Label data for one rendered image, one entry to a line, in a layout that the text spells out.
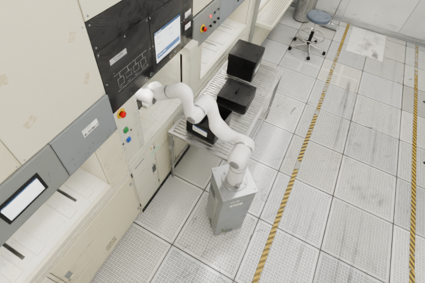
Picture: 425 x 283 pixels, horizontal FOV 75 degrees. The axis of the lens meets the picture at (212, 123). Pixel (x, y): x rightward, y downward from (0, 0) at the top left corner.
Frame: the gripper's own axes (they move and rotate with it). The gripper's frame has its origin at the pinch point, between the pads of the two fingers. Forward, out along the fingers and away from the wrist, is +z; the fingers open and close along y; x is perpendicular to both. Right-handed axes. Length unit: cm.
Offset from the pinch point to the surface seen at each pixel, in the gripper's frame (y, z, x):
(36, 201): -90, -27, 12
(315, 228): 23, -182, -122
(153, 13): 9, -31, 58
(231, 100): 60, -69, -35
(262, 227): 1, -135, -122
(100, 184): -56, -20, -36
